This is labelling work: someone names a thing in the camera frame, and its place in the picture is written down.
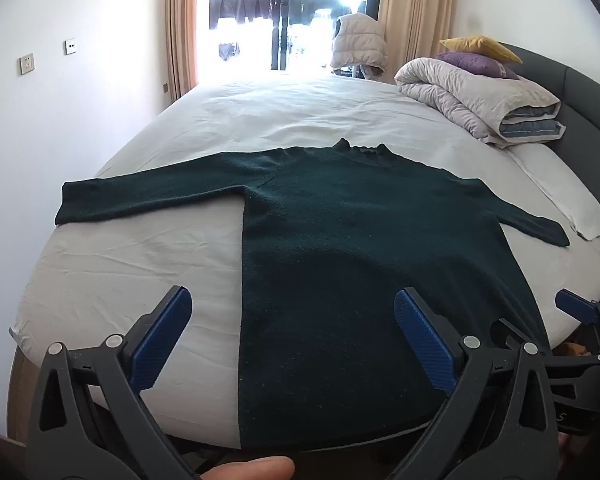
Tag beige curtain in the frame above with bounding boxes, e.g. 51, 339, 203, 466
377, 0, 456, 81
166, 0, 201, 101

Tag round bed with white sheet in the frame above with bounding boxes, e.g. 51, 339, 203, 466
10, 72, 600, 456

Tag flat white pillow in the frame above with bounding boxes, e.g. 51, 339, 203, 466
507, 142, 600, 241

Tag beige puffer vest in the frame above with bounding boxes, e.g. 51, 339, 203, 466
330, 12, 388, 78

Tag person's left hand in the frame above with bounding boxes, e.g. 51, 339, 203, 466
202, 456, 296, 480

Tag balcony glass door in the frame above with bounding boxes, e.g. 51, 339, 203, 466
197, 0, 381, 75

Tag hanging dark clothes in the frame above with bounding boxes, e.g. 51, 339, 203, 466
209, 0, 281, 28

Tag dark green sweater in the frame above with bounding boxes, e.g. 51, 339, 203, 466
54, 137, 571, 453

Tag dark grey headboard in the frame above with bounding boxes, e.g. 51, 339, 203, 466
495, 42, 600, 251

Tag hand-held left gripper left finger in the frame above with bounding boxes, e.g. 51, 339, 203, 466
25, 286, 201, 480

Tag folded beige duvet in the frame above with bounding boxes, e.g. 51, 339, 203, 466
394, 57, 567, 150

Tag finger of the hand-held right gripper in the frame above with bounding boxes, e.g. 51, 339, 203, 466
555, 289, 600, 358
490, 317, 600, 396

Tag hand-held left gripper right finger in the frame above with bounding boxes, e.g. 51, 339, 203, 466
390, 287, 563, 480

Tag purple pillow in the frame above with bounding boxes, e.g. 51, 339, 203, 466
436, 51, 521, 80

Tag yellow pillow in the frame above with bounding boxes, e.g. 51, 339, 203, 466
439, 35, 523, 65

